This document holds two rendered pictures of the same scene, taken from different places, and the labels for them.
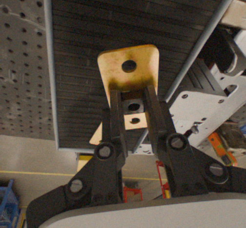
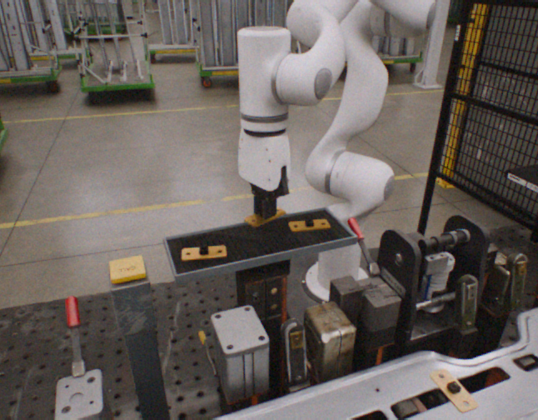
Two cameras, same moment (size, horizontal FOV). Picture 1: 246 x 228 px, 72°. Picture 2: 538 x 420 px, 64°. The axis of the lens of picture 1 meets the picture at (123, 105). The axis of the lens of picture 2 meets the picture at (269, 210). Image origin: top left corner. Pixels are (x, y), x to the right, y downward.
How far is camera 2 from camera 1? 86 cm
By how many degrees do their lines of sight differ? 95
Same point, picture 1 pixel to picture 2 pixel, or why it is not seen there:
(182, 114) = (225, 323)
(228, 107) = not seen: outside the picture
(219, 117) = not seen: outside the picture
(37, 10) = (185, 350)
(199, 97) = (253, 318)
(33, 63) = (106, 361)
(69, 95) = (228, 232)
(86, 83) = (241, 234)
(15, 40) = not seen: hidden behind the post
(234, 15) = (313, 309)
